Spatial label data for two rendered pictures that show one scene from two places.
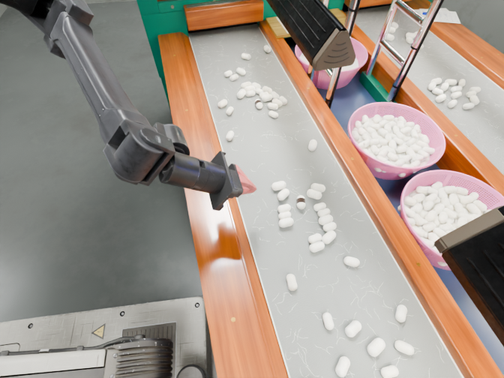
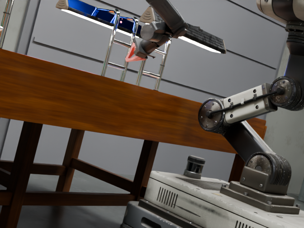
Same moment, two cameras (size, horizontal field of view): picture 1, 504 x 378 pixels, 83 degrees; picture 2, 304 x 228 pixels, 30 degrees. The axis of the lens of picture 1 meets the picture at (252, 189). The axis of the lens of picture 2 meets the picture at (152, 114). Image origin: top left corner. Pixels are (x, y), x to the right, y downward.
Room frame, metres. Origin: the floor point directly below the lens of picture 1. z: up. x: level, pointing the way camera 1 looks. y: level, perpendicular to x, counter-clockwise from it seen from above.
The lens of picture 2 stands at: (1.49, 1.81, 0.75)
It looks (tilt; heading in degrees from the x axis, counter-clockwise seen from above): 2 degrees down; 234
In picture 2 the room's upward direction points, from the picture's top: 15 degrees clockwise
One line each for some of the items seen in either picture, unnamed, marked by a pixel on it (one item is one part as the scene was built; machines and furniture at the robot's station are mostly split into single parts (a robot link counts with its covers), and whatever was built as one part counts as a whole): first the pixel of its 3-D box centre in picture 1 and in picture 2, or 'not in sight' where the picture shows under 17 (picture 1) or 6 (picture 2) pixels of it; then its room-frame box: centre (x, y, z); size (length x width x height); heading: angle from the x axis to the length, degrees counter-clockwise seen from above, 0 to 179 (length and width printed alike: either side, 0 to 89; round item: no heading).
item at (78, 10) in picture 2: not in sight; (104, 17); (0.00, -0.87, 1.08); 0.62 x 0.08 x 0.07; 16
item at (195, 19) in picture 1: (224, 13); not in sight; (1.19, 0.11, 0.83); 0.30 x 0.06 x 0.07; 106
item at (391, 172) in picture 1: (389, 143); not in sight; (0.60, -0.41, 0.72); 0.27 x 0.27 x 0.10
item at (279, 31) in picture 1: (309, 22); not in sight; (1.23, -0.23, 0.77); 0.33 x 0.15 x 0.01; 106
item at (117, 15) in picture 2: not in sight; (107, 52); (-0.03, -0.79, 0.90); 0.20 x 0.19 x 0.45; 16
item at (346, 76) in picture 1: (328, 62); not in sight; (1.02, -0.29, 0.72); 0.27 x 0.27 x 0.10
